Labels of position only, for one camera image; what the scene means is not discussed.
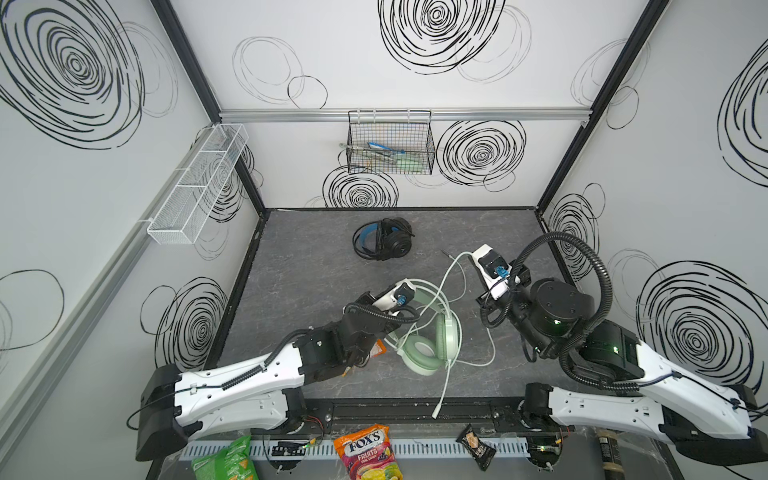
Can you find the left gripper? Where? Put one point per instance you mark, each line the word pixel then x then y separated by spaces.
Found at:
pixel 369 307

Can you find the mint green headphones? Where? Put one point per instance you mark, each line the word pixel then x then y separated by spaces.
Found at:
pixel 435 345

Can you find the black gaming headphones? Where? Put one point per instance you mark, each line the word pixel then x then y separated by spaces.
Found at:
pixel 383 240

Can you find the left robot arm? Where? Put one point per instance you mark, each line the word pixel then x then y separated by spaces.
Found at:
pixel 177 407

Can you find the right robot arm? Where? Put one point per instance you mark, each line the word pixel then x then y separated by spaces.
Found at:
pixel 632 388

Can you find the orange snack bag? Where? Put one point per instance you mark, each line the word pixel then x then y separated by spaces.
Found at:
pixel 378 348

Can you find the Fox's fruits candy bag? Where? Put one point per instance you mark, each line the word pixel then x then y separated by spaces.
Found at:
pixel 368 454

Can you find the small dark snack packet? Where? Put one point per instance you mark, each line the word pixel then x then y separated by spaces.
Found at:
pixel 481 452

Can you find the green brush in basket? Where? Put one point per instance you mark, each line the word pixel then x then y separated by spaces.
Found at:
pixel 362 156

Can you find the blue tool in basket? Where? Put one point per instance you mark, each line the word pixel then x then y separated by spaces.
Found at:
pixel 384 150

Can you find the dark cylindrical roll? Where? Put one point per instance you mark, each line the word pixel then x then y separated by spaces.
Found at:
pixel 611 459

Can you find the green snack bag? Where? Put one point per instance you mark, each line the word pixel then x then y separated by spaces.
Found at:
pixel 231 463

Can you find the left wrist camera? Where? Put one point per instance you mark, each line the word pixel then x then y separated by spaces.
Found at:
pixel 399 294

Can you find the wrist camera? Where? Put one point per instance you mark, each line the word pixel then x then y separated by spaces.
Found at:
pixel 399 294
pixel 493 271

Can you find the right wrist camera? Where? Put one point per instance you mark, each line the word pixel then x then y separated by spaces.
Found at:
pixel 493 271

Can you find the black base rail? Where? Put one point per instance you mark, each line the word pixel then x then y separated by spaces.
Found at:
pixel 420 414

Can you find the white slotted cable duct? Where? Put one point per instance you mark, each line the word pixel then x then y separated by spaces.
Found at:
pixel 424 448

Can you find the black wire wall basket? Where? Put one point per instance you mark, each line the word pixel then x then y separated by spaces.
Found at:
pixel 409 129

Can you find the white mesh wall shelf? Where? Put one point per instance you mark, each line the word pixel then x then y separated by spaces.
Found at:
pixel 188 206

